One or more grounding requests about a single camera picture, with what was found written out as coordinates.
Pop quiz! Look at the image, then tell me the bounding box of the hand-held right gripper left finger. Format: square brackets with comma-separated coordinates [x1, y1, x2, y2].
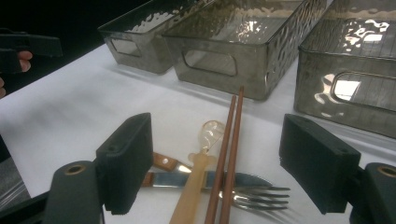
[94, 112, 154, 216]

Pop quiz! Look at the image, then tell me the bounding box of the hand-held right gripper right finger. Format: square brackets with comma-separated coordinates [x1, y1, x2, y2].
[278, 113, 362, 215]

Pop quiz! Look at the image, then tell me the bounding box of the steel fork with wooden handle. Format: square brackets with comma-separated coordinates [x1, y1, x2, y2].
[152, 152, 291, 212]

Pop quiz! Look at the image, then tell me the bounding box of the steel knife with wooden handle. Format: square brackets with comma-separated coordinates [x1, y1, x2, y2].
[141, 170, 274, 191]

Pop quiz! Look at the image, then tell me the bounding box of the clear spoon with beige handle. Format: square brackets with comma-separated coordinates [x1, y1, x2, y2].
[168, 120, 227, 224]

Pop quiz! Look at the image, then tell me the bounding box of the smoky clear bin with cutlery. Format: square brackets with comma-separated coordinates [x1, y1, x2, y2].
[293, 0, 396, 139]

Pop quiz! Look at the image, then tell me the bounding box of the brown wooden chopstick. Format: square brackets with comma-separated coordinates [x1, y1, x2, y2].
[219, 86, 246, 224]
[204, 94, 237, 224]

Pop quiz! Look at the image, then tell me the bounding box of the smoky clear bin with chopsticks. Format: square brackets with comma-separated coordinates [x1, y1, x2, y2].
[97, 0, 216, 75]

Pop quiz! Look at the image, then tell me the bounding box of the smoky clear bin with spoon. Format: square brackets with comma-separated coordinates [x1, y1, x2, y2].
[162, 0, 332, 102]

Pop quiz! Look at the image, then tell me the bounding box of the metal floor rail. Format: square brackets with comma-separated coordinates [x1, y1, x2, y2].
[0, 183, 32, 213]

